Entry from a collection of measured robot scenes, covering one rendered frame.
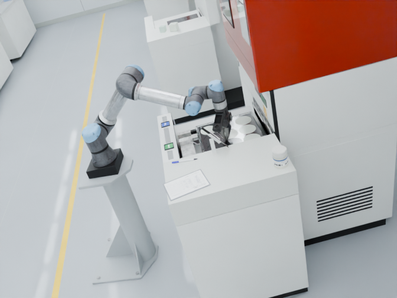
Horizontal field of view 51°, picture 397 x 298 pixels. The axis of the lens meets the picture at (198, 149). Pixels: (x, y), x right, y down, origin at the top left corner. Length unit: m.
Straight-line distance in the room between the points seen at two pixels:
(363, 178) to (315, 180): 0.30
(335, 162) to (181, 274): 1.27
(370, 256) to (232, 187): 1.24
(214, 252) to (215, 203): 0.33
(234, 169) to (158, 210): 1.50
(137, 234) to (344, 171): 1.41
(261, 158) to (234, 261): 0.59
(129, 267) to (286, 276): 1.17
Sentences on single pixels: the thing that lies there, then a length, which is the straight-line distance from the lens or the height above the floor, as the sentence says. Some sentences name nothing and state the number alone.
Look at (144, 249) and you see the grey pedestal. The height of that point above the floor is 0.12.
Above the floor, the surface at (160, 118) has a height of 0.96.
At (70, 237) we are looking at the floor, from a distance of 3.59.
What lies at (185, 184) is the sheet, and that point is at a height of 0.97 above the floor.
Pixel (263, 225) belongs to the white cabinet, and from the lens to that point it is 2.16.
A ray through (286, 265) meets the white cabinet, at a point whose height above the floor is 0.32.
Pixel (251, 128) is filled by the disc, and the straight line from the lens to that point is 2.46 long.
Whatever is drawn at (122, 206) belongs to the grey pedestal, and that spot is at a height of 0.56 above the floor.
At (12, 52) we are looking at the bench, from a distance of 8.48.
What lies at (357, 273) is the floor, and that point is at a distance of 2.81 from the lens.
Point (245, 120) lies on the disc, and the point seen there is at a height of 0.90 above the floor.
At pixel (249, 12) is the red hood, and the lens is 1.97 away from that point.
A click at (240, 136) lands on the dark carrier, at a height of 0.90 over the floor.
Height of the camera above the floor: 2.22
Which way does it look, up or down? 34 degrees down
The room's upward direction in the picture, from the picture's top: 15 degrees counter-clockwise
